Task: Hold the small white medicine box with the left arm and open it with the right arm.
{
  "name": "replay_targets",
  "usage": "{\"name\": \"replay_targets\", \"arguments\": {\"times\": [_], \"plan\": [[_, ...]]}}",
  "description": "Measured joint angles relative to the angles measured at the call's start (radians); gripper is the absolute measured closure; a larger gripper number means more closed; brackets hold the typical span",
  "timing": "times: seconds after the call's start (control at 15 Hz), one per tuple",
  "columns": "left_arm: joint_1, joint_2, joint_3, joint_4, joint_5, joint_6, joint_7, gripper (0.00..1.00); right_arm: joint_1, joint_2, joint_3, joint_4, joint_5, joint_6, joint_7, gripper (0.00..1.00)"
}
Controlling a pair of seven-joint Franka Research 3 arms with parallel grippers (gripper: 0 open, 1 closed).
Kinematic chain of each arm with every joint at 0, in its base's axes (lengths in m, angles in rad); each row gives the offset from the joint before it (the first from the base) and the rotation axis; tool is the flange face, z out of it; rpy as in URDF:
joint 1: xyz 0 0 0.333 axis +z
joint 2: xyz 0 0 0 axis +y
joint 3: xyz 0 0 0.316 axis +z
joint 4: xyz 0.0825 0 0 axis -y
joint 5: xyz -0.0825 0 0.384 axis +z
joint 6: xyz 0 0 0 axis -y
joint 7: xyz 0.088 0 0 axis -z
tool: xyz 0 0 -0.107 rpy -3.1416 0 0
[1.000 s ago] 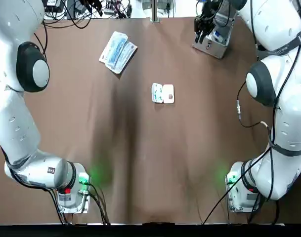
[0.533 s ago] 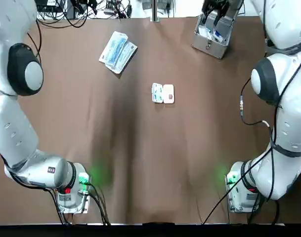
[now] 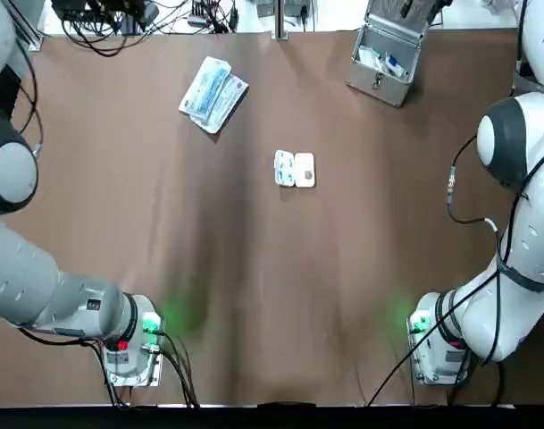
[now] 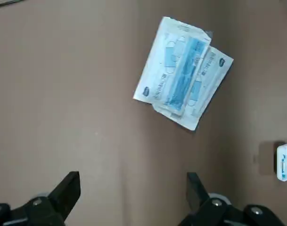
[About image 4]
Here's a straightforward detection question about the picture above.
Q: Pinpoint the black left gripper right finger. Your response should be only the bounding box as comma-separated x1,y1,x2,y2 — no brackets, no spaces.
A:
180,172,283,226

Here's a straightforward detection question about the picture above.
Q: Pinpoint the black desk cable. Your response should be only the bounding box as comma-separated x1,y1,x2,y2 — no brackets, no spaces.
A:
0,0,24,8

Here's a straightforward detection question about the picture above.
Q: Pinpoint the small white medicine box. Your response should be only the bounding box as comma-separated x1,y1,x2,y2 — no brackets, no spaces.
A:
276,140,287,182

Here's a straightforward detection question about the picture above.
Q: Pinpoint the white face mask packet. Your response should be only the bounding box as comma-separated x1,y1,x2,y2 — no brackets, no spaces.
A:
152,46,234,131
133,16,212,105

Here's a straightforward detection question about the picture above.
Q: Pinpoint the clear blue face mask packet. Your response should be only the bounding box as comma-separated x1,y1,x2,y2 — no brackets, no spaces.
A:
165,36,212,118

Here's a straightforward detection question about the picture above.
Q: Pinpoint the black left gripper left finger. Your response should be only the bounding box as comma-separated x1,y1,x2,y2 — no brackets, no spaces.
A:
0,171,82,226

